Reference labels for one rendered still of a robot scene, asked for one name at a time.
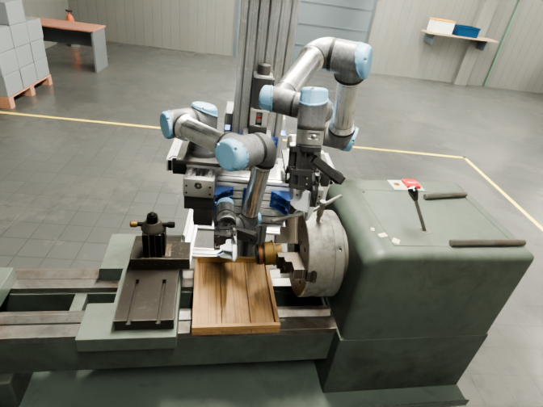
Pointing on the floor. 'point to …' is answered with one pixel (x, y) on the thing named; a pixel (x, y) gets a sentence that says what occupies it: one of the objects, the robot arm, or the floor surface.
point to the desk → (65, 31)
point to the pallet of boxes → (20, 53)
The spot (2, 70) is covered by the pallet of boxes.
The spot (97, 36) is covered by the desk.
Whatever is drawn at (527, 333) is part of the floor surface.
